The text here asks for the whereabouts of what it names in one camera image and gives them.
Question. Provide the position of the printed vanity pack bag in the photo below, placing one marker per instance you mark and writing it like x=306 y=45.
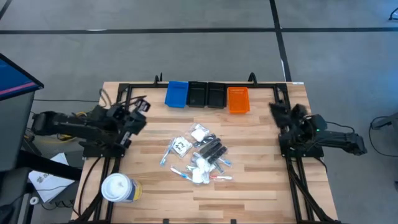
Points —
x=182 y=146

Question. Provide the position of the grey floor stand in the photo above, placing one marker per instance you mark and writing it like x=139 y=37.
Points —
x=388 y=121

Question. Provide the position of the bagged blue toothbrush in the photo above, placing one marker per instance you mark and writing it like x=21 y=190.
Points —
x=180 y=174
x=166 y=154
x=226 y=161

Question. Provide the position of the black plastic bin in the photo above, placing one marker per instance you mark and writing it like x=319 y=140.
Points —
x=216 y=95
x=196 y=94

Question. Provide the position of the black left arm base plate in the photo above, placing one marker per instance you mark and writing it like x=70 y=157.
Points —
x=90 y=152

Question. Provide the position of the bagged grey razor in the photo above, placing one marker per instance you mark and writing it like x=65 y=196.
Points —
x=190 y=168

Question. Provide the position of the grey computer cart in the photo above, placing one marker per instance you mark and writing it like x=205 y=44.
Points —
x=15 y=130

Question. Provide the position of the bagged black comb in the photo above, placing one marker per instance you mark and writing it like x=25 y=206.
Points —
x=203 y=141
x=218 y=154
x=211 y=148

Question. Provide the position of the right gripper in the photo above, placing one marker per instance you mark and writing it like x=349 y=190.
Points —
x=298 y=119

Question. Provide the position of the white paper sheet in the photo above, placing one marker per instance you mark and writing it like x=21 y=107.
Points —
x=46 y=183

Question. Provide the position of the blue screen monitor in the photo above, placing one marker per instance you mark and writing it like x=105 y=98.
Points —
x=15 y=81

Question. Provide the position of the black cart leg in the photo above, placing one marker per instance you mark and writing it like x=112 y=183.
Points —
x=46 y=165

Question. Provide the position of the bagged red toothbrush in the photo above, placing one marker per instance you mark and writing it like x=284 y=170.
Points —
x=221 y=177

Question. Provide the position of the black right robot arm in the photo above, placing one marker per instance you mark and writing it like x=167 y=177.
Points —
x=342 y=140

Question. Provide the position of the black aluminium table frame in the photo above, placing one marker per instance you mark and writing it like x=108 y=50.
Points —
x=146 y=85

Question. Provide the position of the white tape roll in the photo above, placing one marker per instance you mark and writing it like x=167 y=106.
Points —
x=33 y=200

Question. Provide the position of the orange plastic bin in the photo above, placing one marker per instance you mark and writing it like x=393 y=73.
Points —
x=238 y=100

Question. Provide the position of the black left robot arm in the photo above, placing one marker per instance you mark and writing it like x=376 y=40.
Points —
x=62 y=124

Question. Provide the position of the blue plastic bin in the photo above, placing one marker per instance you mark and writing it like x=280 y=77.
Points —
x=176 y=94

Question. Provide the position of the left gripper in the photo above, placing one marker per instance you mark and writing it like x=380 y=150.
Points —
x=126 y=138

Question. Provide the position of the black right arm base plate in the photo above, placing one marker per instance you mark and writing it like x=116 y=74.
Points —
x=311 y=152

